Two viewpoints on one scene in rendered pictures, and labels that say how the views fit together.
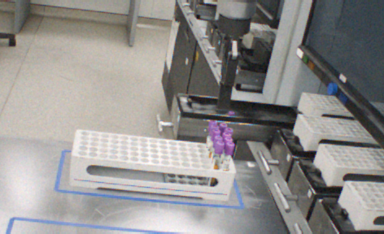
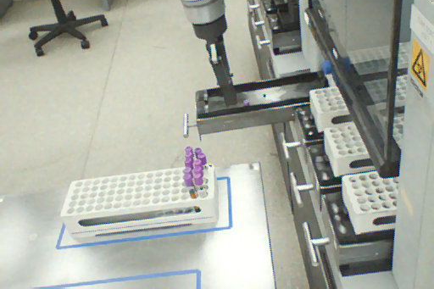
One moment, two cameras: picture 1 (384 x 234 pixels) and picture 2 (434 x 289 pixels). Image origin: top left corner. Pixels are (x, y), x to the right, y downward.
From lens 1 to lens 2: 0.41 m
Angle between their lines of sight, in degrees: 19
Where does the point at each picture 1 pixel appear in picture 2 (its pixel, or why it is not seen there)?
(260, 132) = (280, 113)
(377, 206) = (375, 205)
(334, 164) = (335, 154)
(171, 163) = (151, 201)
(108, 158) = (93, 210)
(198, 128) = (216, 125)
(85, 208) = (79, 263)
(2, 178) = (10, 246)
